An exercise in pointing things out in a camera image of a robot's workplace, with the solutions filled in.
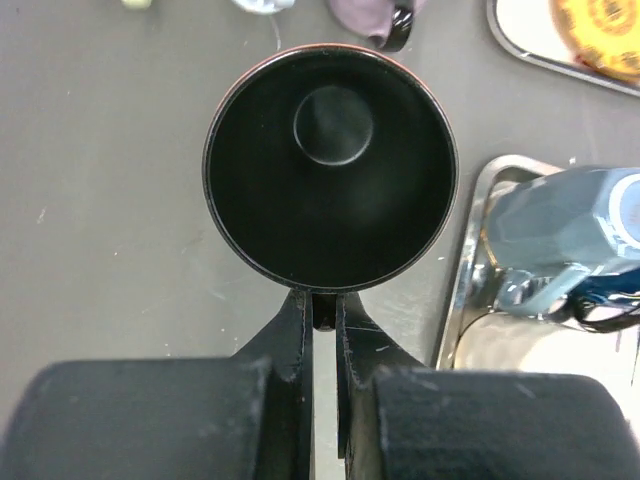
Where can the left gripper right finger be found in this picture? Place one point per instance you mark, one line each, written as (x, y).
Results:
(398, 419)

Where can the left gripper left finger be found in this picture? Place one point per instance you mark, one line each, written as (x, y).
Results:
(247, 416)

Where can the brown striped cup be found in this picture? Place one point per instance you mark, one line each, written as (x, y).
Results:
(330, 168)

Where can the purple mug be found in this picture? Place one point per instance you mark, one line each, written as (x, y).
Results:
(386, 23)

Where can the light blue white mug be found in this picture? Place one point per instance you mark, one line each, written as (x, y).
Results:
(264, 7)

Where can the green mug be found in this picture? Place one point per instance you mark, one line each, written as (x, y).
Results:
(136, 4)

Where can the grey blue mug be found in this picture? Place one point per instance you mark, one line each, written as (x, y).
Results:
(550, 234)

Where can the metal tray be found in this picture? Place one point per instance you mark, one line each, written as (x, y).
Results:
(600, 303)

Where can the strawberry serving tray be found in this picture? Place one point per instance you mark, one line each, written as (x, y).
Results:
(526, 30)

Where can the yellow patterned plate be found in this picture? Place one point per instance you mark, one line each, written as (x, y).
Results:
(603, 35)

